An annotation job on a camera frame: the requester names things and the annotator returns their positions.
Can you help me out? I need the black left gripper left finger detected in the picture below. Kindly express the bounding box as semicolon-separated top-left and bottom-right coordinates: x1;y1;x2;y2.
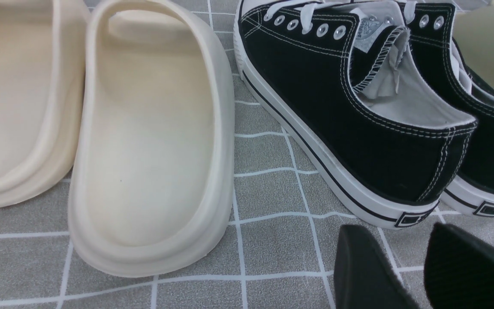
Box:
334;225;419;309

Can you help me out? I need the grey checked tablecloth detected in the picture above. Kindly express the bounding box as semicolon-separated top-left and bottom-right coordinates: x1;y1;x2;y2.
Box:
0;0;494;309

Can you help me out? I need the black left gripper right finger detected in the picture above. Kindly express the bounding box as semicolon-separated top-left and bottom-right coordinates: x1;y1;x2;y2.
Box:
424;223;494;309

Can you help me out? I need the black canvas sneaker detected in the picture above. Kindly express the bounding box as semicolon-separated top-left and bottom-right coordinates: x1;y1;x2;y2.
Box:
354;0;494;218
233;0;478;230

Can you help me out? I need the black canvas sneaker right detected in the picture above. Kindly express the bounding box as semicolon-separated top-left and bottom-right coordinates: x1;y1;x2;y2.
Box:
354;0;494;218

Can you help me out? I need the cream slipper far left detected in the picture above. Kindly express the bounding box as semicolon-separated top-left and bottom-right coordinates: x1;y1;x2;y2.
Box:
0;0;90;207

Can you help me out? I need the black canvas sneaker left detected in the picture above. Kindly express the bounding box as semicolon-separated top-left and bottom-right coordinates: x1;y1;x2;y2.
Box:
233;0;478;230

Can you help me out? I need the cream slipper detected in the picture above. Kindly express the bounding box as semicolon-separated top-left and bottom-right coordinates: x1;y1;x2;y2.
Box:
67;0;235;278
0;0;90;207

